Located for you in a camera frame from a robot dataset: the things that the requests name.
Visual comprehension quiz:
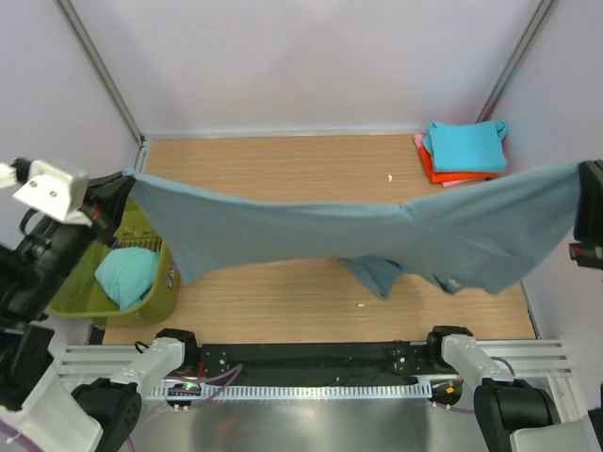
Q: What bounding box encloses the green plastic basket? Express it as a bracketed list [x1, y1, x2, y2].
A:
[47, 199, 180, 327]

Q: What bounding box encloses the aluminium rail frame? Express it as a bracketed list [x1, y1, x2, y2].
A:
[56, 339, 574, 383]

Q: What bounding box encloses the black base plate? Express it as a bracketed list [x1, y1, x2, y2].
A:
[199, 341, 453, 386]

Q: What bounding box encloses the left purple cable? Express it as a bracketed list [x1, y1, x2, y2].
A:
[0, 362, 244, 452]

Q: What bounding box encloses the white slotted cable duct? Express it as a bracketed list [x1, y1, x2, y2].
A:
[146, 380, 432, 402]

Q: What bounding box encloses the crumpled teal t-shirt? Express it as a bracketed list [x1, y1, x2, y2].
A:
[94, 247, 159, 311]

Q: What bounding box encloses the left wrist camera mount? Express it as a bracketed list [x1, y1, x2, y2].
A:
[1, 158, 91, 226]

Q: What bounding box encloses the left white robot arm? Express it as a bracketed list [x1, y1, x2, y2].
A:
[1, 175, 200, 451]

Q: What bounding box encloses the folded cyan t-shirt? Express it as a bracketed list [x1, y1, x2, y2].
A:
[423, 121, 508, 173]

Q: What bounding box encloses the folded orange t-shirt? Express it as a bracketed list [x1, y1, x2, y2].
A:
[417, 145, 501, 185]

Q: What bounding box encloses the folded pink t-shirt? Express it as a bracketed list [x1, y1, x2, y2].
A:
[414, 134, 481, 186]

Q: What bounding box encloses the grey-blue t-shirt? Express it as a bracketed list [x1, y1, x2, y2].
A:
[131, 163, 580, 299]

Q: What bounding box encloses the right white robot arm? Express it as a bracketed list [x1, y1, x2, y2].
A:
[424, 160, 602, 451]

